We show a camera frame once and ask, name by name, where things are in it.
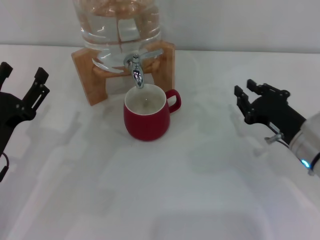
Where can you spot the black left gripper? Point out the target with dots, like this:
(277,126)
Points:
(10,110)

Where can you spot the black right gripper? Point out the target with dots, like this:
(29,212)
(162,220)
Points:
(272,112)

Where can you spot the red ceramic cup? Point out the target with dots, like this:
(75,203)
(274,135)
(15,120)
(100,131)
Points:
(147,125)

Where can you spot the chrome faucet tap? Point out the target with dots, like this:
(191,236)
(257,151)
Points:
(137,72)

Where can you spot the wooden dispenser stand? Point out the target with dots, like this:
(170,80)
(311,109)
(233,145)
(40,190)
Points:
(92,82)

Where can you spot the glass water dispenser jar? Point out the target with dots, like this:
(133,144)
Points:
(112,30)

